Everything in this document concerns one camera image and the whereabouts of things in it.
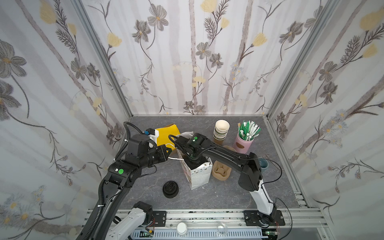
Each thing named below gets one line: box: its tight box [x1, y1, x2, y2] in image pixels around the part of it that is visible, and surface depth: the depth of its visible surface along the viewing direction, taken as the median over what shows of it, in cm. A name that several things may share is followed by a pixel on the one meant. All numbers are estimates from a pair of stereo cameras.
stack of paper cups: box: [213, 119, 230, 141], surface depth 93 cm
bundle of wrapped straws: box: [238, 120, 262, 141], surface depth 90 cm
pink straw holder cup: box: [233, 132, 255, 154], surface depth 94 cm
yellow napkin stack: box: [156, 123, 181, 150], surface depth 108 cm
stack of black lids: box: [162, 180, 179, 199], surface depth 82 cm
